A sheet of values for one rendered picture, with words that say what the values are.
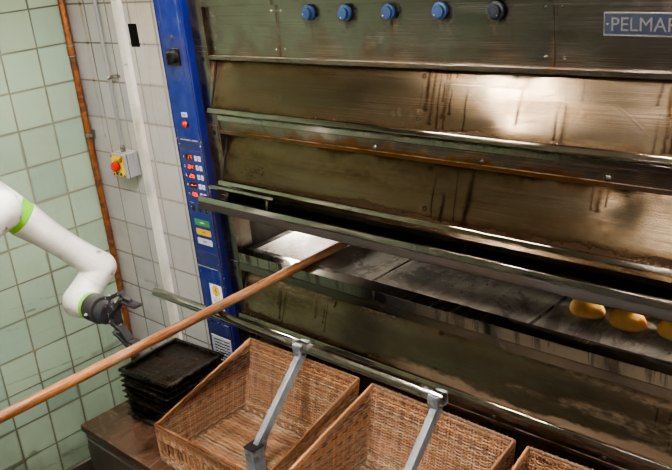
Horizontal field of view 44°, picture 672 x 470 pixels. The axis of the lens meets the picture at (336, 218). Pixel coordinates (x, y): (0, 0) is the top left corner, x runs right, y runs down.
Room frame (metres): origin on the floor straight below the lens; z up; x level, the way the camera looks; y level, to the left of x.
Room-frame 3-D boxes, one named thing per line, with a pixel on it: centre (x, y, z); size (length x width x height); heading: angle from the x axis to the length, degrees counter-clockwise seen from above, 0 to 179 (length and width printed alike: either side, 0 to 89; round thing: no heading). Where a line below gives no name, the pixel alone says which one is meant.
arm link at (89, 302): (2.45, 0.79, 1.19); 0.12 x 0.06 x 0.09; 136
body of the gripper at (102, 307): (2.40, 0.74, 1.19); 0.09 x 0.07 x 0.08; 46
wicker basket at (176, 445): (2.45, 0.34, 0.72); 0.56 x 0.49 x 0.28; 46
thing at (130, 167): (3.25, 0.82, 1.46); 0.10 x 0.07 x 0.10; 45
